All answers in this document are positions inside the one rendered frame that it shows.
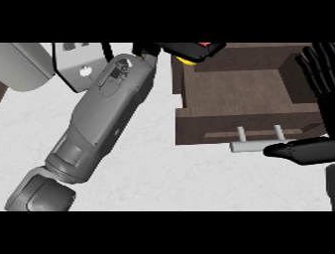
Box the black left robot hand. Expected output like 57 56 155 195
131 42 228 64

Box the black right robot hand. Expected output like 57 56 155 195
261 42 335 167

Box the yellow and orange cup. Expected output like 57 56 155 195
175 42 214 66

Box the brown wooden drawer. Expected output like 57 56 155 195
174 110 330 147
171 42 335 147

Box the brown wooden drawer front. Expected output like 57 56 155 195
174 110 330 147

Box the pale grey flat panel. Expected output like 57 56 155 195
51 42 107 94

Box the pale grey rounded appliance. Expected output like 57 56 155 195
0 42 57 93

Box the pale grey drawer handle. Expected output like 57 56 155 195
230 124 289 154

